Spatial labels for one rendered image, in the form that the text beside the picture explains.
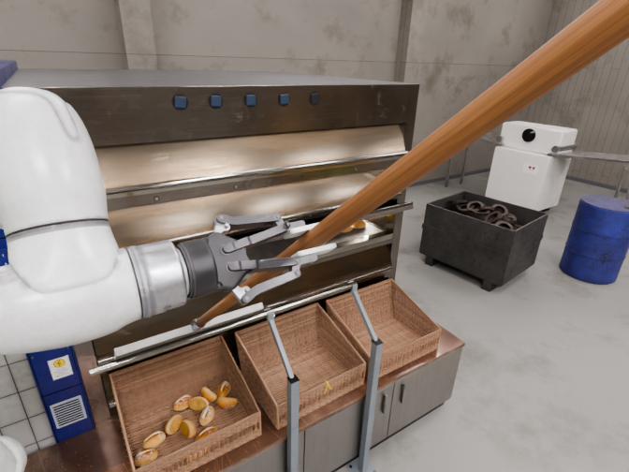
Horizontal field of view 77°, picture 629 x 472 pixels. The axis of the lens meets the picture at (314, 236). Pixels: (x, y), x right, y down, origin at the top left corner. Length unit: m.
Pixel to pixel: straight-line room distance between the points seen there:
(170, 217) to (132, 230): 0.17
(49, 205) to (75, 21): 4.70
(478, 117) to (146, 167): 1.54
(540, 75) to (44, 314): 0.49
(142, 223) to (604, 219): 4.53
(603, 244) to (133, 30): 5.48
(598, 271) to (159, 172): 4.70
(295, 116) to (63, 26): 3.53
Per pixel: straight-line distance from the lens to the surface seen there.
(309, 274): 2.35
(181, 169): 1.80
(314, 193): 2.15
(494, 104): 0.36
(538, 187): 7.10
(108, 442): 2.25
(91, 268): 0.48
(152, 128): 1.76
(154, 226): 1.86
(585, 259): 5.33
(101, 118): 1.72
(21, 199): 0.50
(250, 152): 1.91
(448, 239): 4.66
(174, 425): 2.14
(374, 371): 2.12
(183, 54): 5.35
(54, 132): 0.51
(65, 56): 5.14
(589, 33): 0.33
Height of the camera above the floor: 2.21
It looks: 24 degrees down
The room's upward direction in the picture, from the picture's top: 2 degrees clockwise
